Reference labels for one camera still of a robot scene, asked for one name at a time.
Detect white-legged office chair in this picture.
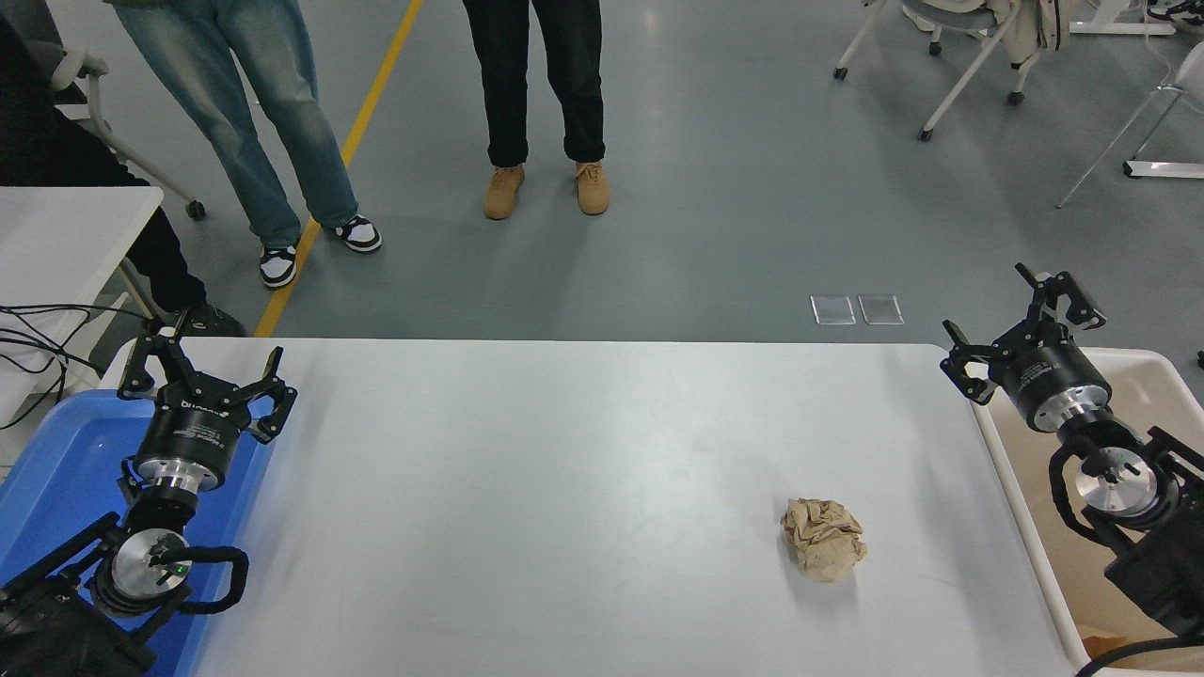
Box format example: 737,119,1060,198
832,0,1069,143

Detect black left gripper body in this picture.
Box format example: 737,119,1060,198
135,391,249,479

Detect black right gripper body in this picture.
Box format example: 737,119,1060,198
988,337,1113,431

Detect large pale bin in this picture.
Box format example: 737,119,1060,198
955,346,1204,677

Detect white desk foot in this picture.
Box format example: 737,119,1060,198
1068,0,1177,39

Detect blue plastic tray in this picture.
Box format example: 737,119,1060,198
0,388,279,677

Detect tan paper ball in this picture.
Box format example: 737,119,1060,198
779,498,868,584

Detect white side table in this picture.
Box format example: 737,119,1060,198
0,185,166,426

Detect pale jacket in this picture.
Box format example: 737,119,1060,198
995,0,1070,72

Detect person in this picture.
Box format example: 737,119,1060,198
1146,0,1204,37
461,0,612,222
0,14,248,338
103,0,384,291

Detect white wheeled chair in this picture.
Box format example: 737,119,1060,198
47,49,207,224

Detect black cables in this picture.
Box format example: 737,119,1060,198
0,304,156,432

